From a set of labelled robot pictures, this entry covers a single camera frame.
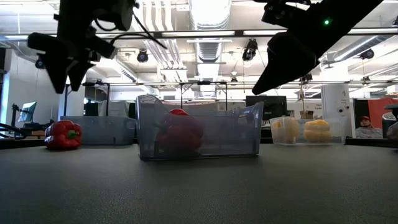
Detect silver ribbed ceiling duct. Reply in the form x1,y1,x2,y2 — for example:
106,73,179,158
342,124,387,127
188,0,233,98

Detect person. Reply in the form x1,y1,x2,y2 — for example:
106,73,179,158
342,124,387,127
355,115,384,139

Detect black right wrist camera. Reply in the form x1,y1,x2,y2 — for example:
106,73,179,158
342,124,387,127
253,0,312,26

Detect slanted grey ceiling duct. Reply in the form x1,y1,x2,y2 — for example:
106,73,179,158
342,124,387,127
332,34,394,62

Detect large black monitor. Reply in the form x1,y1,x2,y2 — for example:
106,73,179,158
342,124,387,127
245,95,289,121

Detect bright yellow bell pepper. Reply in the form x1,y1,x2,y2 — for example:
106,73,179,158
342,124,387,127
303,119,333,144

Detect red partition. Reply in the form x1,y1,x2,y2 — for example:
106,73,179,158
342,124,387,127
368,98,398,139

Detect white pillar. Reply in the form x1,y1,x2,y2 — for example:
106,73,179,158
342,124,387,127
321,83,352,138

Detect low grey translucent basket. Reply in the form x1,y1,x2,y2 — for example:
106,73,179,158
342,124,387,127
60,115,137,146

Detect black overhead light rail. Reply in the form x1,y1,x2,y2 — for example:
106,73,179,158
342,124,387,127
0,28,398,40

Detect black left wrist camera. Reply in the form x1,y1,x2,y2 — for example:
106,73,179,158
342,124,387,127
93,0,137,32

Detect white ceiling pipes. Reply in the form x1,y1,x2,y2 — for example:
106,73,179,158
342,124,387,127
132,0,189,83

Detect red pepper with green stem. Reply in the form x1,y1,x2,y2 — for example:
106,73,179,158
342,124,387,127
44,120,83,151

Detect black partition panel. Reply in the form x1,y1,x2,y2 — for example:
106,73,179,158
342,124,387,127
353,98,371,139

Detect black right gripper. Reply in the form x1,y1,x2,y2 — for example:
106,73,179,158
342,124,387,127
251,0,346,96

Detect dark office chair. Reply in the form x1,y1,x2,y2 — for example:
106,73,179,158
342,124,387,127
381,104,398,140

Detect small tilted computer monitor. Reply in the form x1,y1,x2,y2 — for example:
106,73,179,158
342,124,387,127
17,101,37,123

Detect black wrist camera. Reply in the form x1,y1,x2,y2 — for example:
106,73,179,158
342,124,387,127
253,0,312,26
93,0,137,32

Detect large grey translucent basket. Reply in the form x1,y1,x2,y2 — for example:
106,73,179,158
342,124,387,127
136,94,264,162

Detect red bell pepper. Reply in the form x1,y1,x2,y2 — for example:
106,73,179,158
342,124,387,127
155,108,205,156

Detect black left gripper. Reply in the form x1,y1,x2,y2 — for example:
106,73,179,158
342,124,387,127
27,0,118,95

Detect clear plastic basket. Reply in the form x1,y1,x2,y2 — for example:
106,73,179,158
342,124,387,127
269,116,346,146

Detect pale yellow bell pepper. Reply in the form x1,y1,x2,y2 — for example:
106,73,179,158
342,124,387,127
271,116,301,144

